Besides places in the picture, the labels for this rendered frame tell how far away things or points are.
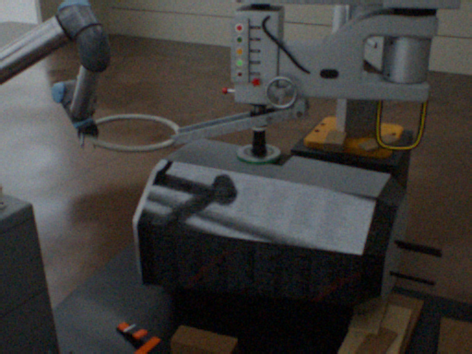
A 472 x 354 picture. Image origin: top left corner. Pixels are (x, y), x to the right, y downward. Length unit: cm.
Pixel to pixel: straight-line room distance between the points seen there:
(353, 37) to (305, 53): 21
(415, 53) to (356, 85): 28
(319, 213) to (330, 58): 68
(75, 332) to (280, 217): 126
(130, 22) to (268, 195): 881
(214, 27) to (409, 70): 758
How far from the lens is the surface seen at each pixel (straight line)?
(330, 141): 308
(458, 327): 306
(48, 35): 222
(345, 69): 254
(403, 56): 254
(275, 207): 250
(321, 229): 243
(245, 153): 277
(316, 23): 900
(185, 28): 1029
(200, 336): 275
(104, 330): 305
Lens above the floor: 191
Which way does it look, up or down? 25 degrees down
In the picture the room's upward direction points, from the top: 1 degrees counter-clockwise
